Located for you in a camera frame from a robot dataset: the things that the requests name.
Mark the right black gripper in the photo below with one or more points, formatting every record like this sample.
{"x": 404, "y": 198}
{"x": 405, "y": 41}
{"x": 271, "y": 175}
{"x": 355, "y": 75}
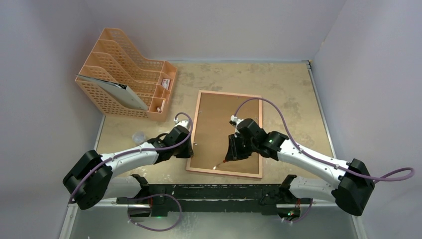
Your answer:
{"x": 235, "y": 148}

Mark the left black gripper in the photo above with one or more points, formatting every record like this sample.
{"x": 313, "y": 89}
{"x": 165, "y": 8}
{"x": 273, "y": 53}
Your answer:
{"x": 188, "y": 153}

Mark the blue red screwdriver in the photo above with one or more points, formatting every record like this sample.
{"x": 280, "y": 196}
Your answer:
{"x": 215, "y": 167}

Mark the pink picture frame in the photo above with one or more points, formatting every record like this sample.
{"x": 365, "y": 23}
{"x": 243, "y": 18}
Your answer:
{"x": 211, "y": 131}

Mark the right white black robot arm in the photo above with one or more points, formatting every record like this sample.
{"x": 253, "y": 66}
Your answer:
{"x": 340, "y": 182}

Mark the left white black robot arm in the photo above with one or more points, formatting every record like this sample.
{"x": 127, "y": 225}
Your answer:
{"x": 90, "y": 178}

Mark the red white small box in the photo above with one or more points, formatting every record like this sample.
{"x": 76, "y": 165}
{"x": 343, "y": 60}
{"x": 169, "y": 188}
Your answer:
{"x": 166, "y": 83}

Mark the grey folder in organizer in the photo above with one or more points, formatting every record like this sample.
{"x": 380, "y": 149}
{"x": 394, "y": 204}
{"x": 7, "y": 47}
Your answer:
{"x": 121, "y": 92}

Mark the orange plastic file organizer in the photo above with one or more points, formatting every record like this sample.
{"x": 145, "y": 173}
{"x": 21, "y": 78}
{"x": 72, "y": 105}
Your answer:
{"x": 120, "y": 81}

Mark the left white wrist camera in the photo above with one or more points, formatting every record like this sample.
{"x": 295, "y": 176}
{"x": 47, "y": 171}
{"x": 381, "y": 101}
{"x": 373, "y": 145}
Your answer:
{"x": 184, "y": 123}

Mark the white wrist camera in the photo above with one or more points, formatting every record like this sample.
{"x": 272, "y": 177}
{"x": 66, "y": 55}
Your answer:
{"x": 184, "y": 123}
{"x": 235, "y": 121}

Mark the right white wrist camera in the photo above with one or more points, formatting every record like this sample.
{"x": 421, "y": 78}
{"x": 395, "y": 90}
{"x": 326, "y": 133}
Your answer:
{"x": 235, "y": 121}

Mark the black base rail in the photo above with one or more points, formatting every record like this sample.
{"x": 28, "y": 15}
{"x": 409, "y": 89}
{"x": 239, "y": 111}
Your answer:
{"x": 266, "y": 199}

